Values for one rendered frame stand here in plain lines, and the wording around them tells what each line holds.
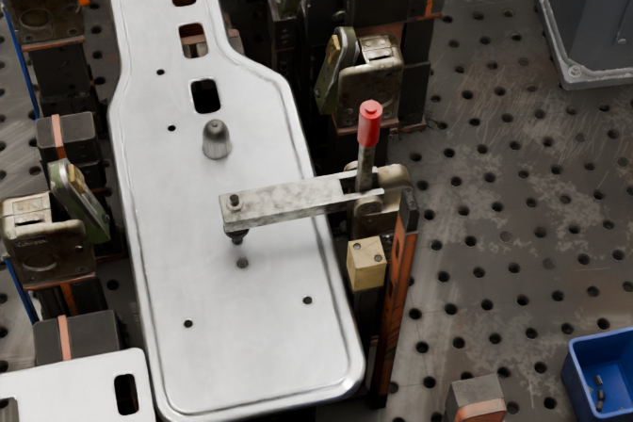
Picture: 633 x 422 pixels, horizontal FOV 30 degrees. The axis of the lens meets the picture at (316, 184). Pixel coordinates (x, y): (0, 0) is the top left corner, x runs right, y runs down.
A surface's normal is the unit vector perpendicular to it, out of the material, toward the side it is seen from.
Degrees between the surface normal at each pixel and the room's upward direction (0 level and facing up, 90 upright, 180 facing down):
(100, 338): 0
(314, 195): 0
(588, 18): 90
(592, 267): 0
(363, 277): 90
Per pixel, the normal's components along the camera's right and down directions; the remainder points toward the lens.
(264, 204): 0.02, -0.53
